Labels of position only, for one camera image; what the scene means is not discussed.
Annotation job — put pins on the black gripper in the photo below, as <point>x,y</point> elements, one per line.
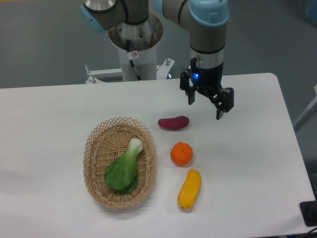
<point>208,83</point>

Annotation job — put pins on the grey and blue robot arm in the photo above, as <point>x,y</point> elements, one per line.
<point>205,20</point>

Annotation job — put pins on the woven wicker basket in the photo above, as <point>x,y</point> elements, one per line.
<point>107,142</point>

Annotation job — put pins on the green bok choy vegetable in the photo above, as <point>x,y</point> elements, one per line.
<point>122,174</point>

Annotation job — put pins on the purple sweet potato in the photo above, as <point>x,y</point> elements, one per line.
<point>175,123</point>

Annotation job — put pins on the orange tangerine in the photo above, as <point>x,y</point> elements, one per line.
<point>181,154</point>

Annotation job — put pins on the yellow mango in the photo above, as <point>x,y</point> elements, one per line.
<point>190,190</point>

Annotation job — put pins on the black device at table edge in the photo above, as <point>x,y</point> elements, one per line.
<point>309,213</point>

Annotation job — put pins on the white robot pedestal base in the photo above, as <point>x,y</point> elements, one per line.
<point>137,51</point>

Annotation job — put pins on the white frame at right edge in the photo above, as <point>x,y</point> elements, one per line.
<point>306,113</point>

